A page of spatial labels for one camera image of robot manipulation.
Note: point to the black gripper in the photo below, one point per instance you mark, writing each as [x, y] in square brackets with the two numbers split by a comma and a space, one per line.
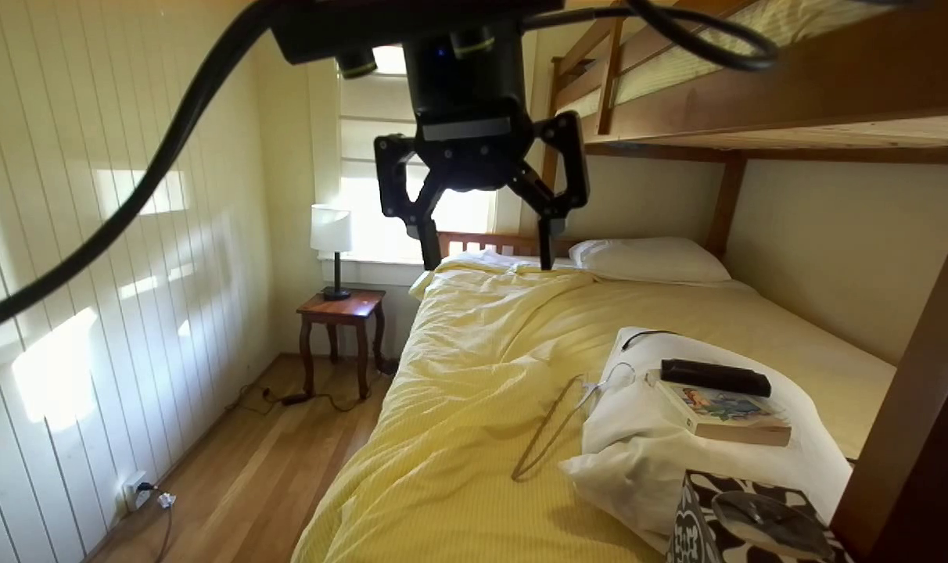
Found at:
[469, 113]

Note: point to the white bed sheet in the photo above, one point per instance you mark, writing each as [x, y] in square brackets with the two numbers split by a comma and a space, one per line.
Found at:
[494, 260]

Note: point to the window with white blind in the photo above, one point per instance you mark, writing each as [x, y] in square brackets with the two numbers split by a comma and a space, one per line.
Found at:
[365, 221]

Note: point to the white shade table lamp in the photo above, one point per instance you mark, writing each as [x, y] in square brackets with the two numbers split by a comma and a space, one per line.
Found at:
[331, 228]

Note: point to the flat white pillow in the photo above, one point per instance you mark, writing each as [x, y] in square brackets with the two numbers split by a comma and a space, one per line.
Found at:
[650, 259]

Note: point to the small wooden nightstand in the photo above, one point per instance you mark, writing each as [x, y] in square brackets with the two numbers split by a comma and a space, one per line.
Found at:
[340, 312]

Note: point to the pale yellow blanket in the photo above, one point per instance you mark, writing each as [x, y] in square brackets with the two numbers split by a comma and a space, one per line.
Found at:
[475, 418]

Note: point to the plump white pillow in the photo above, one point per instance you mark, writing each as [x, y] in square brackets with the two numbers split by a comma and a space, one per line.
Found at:
[640, 439]

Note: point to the black remote control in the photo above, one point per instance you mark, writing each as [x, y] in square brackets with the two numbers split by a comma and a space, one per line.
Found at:
[716, 375]

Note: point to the paperback book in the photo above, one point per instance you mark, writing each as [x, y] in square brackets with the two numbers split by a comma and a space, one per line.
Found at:
[728, 418]

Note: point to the patterned black white fabric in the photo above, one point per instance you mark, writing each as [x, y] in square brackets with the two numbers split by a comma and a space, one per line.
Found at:
[756, 520]

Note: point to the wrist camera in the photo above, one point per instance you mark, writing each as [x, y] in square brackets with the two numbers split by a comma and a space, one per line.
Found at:
[328, 33]

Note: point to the wall power outlet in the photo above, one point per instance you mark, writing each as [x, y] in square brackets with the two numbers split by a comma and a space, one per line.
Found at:
[139, 489]

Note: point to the wooden bunk bed frame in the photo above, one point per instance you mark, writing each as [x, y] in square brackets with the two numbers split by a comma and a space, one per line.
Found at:
[912, 418]

